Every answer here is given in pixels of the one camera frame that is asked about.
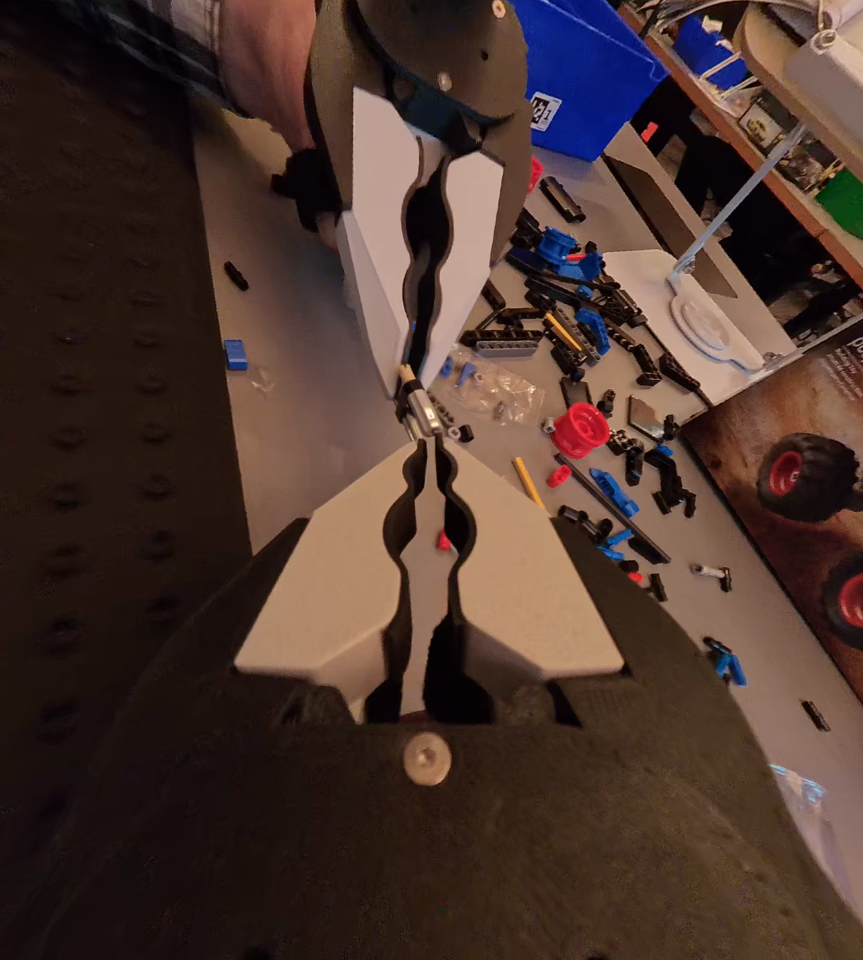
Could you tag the blue and black pin cluster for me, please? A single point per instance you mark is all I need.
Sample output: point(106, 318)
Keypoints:
point(726, 661)

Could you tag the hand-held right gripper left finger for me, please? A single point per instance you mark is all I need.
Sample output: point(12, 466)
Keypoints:
point(326, 600)

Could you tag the pile of black blue bricks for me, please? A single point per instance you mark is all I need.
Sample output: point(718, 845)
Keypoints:
point(589, 322)

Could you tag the large blue plastic bin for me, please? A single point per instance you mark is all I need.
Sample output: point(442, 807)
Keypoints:
point(589, 67)

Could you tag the clear bag of small parts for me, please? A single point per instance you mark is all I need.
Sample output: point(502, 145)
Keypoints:
point(499, 390)

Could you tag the yellow axle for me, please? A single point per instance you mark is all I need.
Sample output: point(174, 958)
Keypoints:
point(527, 480)

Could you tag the person's left hand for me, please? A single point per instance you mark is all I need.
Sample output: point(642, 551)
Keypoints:
point(285, 105)

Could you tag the grey desk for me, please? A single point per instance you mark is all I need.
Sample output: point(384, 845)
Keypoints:
point(304, 450)

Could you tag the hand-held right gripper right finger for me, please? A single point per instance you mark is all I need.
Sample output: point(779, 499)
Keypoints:
point(529, 600)

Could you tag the small black grey brick assembly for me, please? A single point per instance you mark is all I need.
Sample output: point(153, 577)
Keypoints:
point(425, 409)

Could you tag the black bent connector piece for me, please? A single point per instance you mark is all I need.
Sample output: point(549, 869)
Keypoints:
point(670, 480)

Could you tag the small red connector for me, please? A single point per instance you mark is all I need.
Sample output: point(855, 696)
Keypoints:
point(559, 475)

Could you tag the small blue plastic bin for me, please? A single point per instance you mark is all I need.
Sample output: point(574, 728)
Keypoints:
point(709, 52)

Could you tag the toy truck set box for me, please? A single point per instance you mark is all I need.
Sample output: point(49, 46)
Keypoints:
point(739, 457)

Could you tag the white and black pin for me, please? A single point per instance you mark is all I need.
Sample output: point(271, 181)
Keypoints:
point(713, 574)

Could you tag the red wheel hub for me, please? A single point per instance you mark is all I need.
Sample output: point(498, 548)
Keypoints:
point(580, 430)

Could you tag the glossy black panel piece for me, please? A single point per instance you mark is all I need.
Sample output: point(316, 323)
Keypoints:
point(649, 416)

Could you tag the green box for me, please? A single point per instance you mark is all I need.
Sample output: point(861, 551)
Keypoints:
point(859, 206)

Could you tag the white flat board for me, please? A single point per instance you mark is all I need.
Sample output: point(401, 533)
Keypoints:
point(641, 277)

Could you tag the tiny red piece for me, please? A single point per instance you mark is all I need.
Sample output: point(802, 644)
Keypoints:
point(443, 540)

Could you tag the blue curved panel piece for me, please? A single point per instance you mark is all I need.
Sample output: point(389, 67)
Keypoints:
point(615, 491)

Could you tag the dark flat panel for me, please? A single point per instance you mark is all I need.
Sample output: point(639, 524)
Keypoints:
point(664, 210)

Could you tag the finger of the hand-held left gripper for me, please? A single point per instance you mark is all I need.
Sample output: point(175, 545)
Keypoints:
point(375, 225)
point(473, 225)

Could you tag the white appliance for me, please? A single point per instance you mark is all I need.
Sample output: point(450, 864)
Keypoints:
point(851, 82)

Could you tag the dark dotted mat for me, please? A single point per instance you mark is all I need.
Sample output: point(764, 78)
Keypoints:
point(64, 375)

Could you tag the black connector pin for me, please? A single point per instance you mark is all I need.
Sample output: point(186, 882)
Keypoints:
point(815, 715)
point(236, 275)

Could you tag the small blue flat brick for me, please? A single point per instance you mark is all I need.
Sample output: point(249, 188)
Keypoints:
point(235, 355)

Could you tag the black short beam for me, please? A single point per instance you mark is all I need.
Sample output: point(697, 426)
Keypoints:
point(563, 199)

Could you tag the long thin black axle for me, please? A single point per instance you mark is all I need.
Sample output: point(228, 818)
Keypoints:
point(611, 510)

